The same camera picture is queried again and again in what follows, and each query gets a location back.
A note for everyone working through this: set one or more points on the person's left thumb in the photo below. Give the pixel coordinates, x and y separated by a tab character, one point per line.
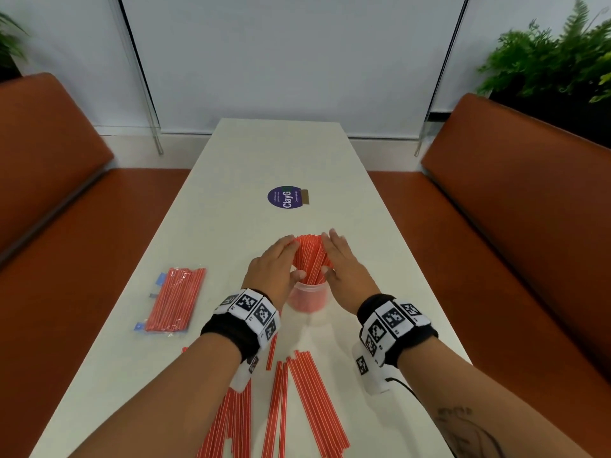
298	276

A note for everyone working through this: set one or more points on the black planter box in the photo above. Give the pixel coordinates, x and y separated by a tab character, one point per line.
563	114

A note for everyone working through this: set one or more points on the white roller blind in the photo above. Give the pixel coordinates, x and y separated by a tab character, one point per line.
296	61

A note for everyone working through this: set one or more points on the small brown tag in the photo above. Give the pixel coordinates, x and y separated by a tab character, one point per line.
307	196

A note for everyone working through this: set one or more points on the orange leather bench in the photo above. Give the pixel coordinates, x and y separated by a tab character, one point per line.
62	262
515	262

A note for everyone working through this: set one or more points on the person's left hand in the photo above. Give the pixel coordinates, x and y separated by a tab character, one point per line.
267	276

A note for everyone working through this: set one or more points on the green fern plant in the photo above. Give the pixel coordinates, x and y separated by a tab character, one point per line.
553	57
8	40

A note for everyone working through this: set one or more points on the clear plastic cup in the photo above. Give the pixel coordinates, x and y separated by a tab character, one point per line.
310	298

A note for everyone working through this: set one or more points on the black wristband with marker tags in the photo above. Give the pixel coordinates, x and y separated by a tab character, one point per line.
391	329
248	314

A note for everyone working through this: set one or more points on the person's left forearm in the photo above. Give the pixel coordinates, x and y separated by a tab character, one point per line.
176	400

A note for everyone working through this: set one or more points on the person's right thumb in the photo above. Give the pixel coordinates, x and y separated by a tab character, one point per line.
326	270

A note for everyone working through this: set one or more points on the clear acrylic panel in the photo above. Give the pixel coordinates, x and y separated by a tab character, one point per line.
439	81
138	76

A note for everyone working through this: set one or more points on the round purple sticker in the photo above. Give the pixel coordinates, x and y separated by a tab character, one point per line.
284	197

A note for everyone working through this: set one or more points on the person's right hand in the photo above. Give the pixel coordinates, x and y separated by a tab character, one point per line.
351	281

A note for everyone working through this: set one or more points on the clear packet of red straws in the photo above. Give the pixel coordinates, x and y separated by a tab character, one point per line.
175	300

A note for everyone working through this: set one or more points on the person's right forearm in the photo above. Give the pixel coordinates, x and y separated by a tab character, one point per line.
468	400

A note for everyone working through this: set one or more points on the bunch of red straws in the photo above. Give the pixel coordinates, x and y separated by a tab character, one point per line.
310	259

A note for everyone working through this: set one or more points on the loose pile of red straws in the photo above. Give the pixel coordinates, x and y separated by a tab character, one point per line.
305	400

